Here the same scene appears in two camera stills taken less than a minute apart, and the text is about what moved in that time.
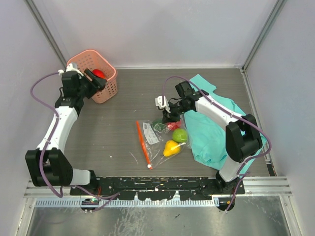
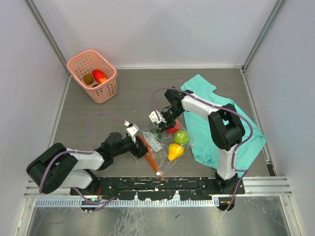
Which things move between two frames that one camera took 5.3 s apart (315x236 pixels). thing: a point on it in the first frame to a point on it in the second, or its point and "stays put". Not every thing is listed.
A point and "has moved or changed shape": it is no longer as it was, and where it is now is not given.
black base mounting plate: (158, 188) stays put
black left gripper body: (88, 88) to (136, 151)
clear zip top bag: (161, 141) has moved or changed shape
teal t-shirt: (208, 137) stays put
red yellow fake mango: (99, 73) stays put
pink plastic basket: (88, 59) stays put
